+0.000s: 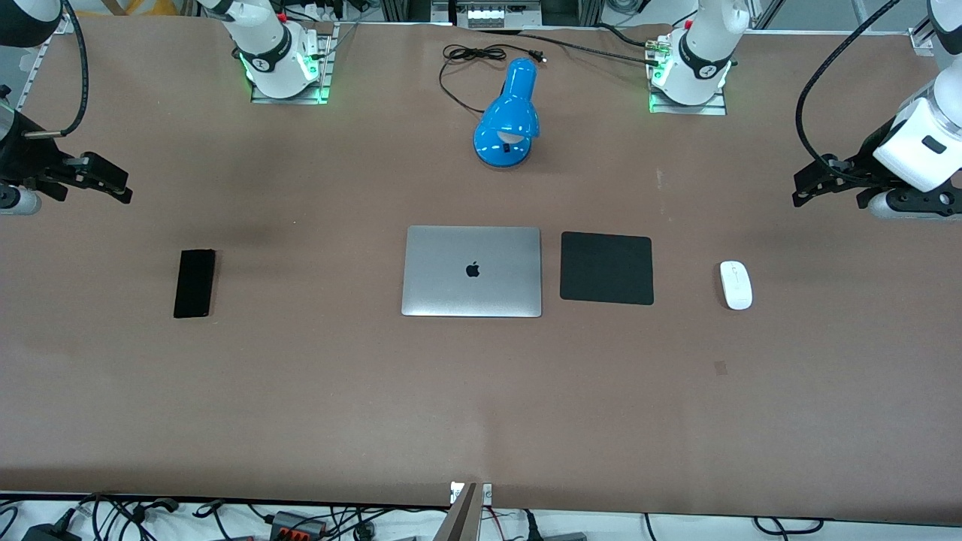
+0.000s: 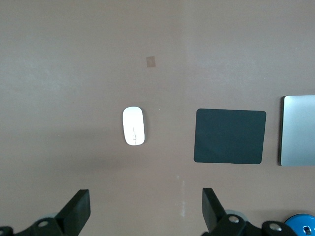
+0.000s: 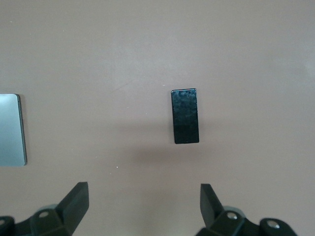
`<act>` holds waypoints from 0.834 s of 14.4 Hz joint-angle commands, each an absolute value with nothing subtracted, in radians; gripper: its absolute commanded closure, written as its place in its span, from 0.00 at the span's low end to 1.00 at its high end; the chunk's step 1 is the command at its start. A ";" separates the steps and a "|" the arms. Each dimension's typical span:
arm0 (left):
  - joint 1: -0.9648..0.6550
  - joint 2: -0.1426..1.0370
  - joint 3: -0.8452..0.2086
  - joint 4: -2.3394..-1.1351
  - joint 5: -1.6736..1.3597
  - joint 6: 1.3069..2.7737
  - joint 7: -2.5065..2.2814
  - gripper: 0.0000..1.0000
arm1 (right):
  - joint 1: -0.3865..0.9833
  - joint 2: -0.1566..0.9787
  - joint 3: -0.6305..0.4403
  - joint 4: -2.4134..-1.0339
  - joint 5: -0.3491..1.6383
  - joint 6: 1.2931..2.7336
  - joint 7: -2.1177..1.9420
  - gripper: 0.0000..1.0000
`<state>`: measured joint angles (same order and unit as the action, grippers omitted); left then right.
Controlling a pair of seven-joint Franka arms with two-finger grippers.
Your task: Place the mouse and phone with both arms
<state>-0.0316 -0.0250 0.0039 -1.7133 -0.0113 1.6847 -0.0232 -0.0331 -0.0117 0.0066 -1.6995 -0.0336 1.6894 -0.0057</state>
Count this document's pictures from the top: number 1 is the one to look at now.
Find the aluminium side rail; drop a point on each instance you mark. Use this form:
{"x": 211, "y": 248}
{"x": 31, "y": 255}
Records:
{"x": 37, "y": 64}
{"x": 921, "y": 39}

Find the grey wedge-shaped bar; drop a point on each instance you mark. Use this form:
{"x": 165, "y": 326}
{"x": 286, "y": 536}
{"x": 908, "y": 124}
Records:
{"x": 460, "y": 518}

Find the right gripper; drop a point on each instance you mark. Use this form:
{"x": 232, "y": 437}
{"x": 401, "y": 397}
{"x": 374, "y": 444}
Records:
{"x": 21, "y": 159}

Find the silver device on frame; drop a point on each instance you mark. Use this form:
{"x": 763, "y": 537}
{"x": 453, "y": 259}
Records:
{"x": 492, "y": 16}

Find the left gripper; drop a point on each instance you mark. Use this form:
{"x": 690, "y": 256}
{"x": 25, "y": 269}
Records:
{"x": 863, "y": 164}

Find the black power adapter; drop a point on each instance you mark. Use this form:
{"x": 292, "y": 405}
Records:
{"x": 52, "y": 533}

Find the white metal bracket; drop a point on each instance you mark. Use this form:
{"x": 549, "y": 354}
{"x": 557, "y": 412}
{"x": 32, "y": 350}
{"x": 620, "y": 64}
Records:
{"x": 487, "y": 492}

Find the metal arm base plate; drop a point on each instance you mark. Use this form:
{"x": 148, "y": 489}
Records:
{"x": 688, "y": 109}
{"x": 289, "y": 96}

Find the white computer mouse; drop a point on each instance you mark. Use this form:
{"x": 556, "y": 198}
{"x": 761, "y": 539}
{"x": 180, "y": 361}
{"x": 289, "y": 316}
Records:
{"x": 736, "y": 285}

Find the blue desk lamp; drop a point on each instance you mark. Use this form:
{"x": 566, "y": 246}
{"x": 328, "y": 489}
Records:
{"x": 507, "y": 113}

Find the silver closed laptop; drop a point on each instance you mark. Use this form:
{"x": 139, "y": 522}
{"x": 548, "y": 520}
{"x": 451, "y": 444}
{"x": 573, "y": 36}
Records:
{"x": 472, "y": 270}

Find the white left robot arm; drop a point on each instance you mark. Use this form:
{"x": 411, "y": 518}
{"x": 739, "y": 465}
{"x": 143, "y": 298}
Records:
{"x": 703, "y": 45}

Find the black smartphone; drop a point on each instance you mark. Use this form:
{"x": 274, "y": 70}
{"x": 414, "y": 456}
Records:
{"x": 195, "y": 283}

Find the black mouse pad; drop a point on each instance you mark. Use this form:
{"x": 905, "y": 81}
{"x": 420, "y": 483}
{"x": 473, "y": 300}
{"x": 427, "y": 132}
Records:
{"x": 606, "y": 268}

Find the grey connector box orange levers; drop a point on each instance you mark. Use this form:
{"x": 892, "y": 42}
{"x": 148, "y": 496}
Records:
{"x": 297, "y": 524}

